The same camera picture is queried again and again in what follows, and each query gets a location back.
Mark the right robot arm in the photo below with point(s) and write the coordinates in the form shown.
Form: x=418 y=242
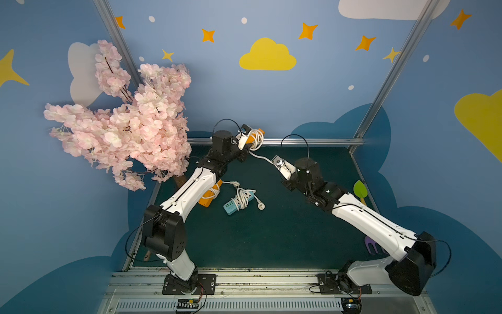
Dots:
x=412 y=257

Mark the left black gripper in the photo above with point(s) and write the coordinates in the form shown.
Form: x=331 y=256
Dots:
x=241 y=155

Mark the brown toy spatula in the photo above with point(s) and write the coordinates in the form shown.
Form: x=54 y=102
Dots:
x=147 y=256

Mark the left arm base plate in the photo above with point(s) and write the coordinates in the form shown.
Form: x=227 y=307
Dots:
x=197 y=283

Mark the controller board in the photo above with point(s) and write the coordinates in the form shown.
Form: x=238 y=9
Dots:
x=351 y=306
x=187 y=305

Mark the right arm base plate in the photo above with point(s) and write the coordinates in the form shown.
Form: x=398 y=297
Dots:
x=330 y=283

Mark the green toy shovel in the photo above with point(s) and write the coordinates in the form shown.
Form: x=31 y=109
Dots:
x=360 y=191

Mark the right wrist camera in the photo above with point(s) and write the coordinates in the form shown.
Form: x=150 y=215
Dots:
x=286 y=169

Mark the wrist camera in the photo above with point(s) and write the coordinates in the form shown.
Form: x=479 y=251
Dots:
x=244 y=134
x=286 y=169

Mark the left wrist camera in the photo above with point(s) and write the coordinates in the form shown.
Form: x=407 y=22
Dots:
x=244 y=134

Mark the teal power strip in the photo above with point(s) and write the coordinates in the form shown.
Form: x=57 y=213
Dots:
x=240 y=201

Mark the left controller board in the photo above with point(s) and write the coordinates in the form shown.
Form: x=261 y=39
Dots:
x=187 y=305

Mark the orange power strip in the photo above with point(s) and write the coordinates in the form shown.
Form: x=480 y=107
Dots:
x=256 y=139
x=210 y=195

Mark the right controller board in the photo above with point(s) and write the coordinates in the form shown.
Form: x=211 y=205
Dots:
x=351 y=306

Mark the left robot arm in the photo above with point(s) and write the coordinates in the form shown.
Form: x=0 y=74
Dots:
x=164 y=232

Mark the aluminium front rail frame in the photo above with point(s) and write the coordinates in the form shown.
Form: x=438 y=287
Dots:
x=139 y=290

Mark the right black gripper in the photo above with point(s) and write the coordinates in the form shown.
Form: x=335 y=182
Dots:
x=288 y=184

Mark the pink cherry blossom tree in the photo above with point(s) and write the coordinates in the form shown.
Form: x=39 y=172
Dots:
x=149 y=127

